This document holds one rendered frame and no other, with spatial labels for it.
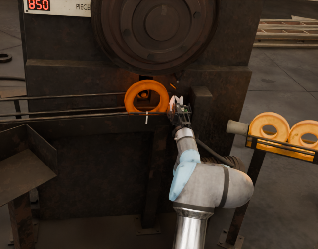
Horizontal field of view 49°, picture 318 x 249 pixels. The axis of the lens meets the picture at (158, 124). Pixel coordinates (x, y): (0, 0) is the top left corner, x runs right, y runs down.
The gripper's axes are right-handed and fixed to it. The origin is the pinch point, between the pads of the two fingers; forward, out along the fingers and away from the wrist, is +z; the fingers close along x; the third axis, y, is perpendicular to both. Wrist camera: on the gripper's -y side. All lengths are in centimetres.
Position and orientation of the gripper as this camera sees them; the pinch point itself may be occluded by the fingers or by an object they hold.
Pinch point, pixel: (174, 99)
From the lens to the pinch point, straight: 152.1
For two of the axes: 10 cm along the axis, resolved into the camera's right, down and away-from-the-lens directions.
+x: -9.8, 0.0, -2.1
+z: -1.4, -7.7, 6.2
